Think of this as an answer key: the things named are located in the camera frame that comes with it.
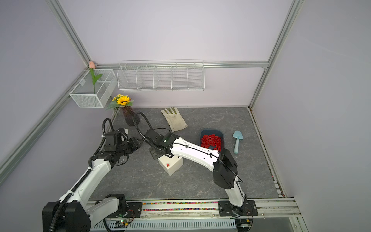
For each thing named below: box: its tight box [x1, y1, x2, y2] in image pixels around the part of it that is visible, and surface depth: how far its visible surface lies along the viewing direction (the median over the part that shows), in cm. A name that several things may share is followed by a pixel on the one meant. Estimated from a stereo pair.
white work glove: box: [160, 107, 188, 133], surface depth 114 cm
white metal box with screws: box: [157, 154, 184, 176], surface depth 81 cm
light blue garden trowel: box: [232, 130, 244, 155], surface depth 101 cm
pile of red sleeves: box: [200, 133, 222, 152], surface depth 101 cm
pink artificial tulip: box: [88, 60, 103, 95], surface depth 92 cm
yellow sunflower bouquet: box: [105, 93, 134, 111], surface depth 93 cm
